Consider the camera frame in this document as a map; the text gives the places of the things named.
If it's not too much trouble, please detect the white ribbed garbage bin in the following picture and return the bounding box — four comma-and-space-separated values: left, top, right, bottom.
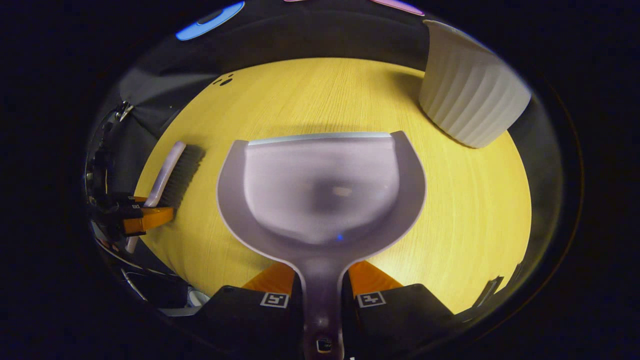
418, 19, 532, 149

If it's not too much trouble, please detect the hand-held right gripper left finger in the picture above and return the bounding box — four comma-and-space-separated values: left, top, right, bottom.
197, 261, 306, 360

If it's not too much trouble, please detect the light grey plastic dustpan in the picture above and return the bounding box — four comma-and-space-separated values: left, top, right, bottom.
216, 130, 427, 360

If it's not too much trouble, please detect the dark desk edge bracket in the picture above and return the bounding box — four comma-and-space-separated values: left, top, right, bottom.
472, 276, 505, 308

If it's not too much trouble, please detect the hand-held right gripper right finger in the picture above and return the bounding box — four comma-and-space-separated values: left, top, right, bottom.
342, 260, 456, 360

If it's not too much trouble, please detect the black backdrop cloth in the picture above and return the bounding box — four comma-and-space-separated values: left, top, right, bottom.
85, 0, 566, 311

